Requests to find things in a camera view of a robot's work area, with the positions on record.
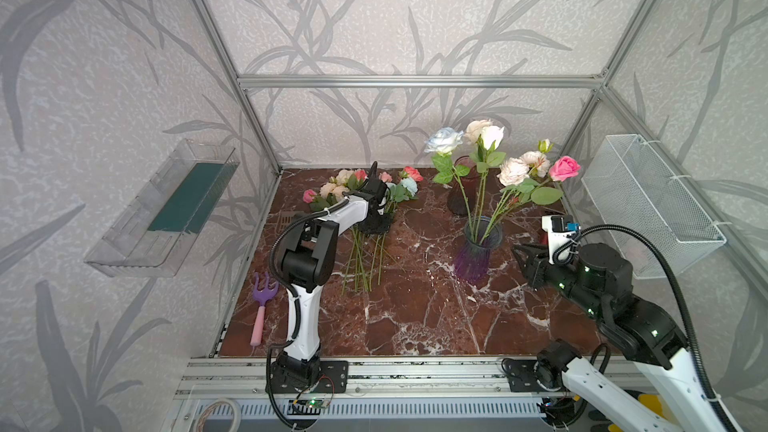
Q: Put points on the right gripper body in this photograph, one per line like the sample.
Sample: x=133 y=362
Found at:
x=537 y=264

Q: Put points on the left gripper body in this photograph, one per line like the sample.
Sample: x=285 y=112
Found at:
x=377 y=195

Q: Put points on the blue purple glass vase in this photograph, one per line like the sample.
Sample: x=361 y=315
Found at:
x=472 y=262

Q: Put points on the red glass vase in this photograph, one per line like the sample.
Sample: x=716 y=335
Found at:
x=461 y=200

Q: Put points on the white blue rose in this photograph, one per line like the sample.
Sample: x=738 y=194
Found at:
x=441 y=146

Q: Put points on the pink rose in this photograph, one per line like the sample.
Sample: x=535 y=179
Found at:
x=547 y=192

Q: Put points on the cream rose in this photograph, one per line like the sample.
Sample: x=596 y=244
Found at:
x=474 y=133

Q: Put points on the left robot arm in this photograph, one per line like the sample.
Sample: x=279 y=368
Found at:
x=302 y=260

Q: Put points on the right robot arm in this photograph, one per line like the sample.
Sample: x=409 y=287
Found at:
x=598 y=280

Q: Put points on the flower bunch on table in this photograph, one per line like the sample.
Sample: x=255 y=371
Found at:
x=338 y=198

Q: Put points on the purple pink garden rake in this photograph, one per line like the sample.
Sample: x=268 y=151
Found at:
x=264 y=290

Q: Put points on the yellow work glove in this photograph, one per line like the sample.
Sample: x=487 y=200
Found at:
x=630 y=415

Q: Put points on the clear plastic tray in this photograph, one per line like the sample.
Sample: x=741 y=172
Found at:
x=153 y=236

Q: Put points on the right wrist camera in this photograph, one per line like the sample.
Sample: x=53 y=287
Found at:
x=562 y=231

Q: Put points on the white wire basket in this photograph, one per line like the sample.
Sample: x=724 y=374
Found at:
x=632 y=186

